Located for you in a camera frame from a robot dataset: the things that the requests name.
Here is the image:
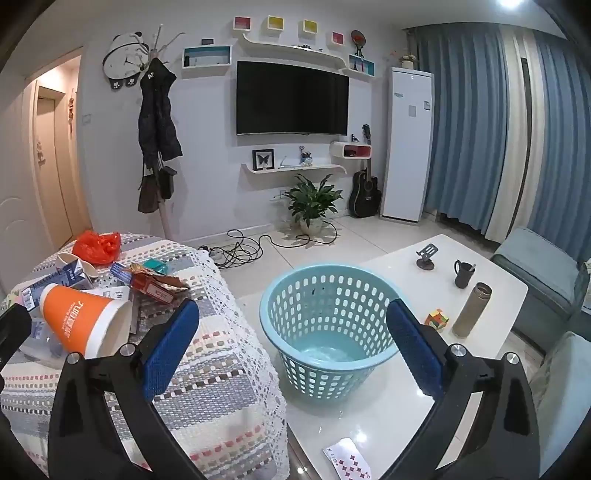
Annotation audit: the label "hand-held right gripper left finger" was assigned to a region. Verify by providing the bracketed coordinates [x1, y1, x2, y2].
[47, 299, 200, 480]

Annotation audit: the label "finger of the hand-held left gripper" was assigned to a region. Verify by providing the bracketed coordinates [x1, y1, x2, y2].
[0, 304, 32, 370]

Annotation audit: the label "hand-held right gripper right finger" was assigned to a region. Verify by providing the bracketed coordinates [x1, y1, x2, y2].
[379, 299, 541, 480]

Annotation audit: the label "orange paper cup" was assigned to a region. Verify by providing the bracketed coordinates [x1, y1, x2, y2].
[38, 283, 134, 358]

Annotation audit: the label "blue milk carton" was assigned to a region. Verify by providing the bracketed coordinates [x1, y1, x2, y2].
[22, 259, 90, 308]

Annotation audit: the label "light blue plastic basket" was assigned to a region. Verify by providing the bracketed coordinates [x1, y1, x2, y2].
[259, 264, 407, 392]

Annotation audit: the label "colourful snack packet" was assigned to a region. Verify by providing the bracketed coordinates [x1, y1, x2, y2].
[110, 262, 141, 282]

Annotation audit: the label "clear plastic wrapper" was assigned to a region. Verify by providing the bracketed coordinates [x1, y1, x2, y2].
[17, 320, 66, 360]

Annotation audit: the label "puzzle cube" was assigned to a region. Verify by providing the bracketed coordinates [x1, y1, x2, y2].
[425, 310, 451, 332]

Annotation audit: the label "red cardboard packet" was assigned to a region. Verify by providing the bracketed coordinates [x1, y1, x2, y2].
[130, 270, 191, 306]

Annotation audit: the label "metal thermos bottle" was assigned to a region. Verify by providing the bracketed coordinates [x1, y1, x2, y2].
[451, 282, 493, 339]

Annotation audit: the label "black mug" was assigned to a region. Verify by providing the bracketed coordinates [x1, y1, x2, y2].
[454, 259, 476, 289]

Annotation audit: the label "black phone stand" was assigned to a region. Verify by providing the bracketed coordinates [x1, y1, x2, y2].
[416, 244, 439, 271]

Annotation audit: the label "red plastic bag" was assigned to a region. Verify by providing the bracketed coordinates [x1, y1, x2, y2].
[71, 232, 122, 266]

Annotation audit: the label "playing card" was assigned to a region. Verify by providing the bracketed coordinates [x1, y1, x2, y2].
[323, 437, 377, 480]

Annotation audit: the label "teal ottoman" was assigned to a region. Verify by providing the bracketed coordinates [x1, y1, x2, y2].
[492, 227, 589, 342]

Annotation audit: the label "grey ottoman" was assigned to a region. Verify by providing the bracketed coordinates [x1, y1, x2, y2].
[529, 331, 591, 444]

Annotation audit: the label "wooden door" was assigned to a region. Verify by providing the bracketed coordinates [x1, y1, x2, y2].
[34, 85, 75, 250]

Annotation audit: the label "brown bag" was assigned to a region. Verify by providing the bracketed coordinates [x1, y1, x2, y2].
[137, 173, 160, 214]

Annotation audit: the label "black guitar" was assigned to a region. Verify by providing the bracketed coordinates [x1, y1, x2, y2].
[348, 157, 383, 219]

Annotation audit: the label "black bag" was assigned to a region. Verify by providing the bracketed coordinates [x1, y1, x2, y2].
[159, 166, 178, 200]

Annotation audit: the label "potted green plant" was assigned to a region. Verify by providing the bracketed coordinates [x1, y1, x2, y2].
[279, 174, 345, 232]

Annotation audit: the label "white curved low shelf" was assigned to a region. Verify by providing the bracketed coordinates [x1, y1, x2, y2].
[240, 161, 347, 175]

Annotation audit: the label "blue and white curtain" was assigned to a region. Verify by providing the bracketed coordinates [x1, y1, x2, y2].
[406, 23, 591, 259]

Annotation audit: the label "black jacket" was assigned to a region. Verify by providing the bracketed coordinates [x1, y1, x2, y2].
[137, 58, 184, 167]

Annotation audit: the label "black cables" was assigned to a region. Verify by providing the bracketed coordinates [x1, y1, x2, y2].
[198, 229, 340, 269]

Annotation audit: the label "white red wall box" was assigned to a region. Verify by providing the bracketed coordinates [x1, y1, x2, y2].
[330, 141, 372, 162]

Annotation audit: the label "wall television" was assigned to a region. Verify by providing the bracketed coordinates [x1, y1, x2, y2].
[236, 61, 350, 137]

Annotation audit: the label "panda wall clock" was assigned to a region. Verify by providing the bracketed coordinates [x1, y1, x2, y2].
[102, 31, 144, 88]

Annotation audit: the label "small white blue wall shelf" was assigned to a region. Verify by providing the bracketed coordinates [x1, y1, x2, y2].
[339, 54, 376, 77]

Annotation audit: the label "white blue wall box shelf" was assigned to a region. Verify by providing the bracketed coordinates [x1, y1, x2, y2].
[181, 45, 232, 70]

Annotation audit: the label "white curved wall shelf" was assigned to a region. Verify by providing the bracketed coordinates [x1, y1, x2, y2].
[240, 36, 347, 70]

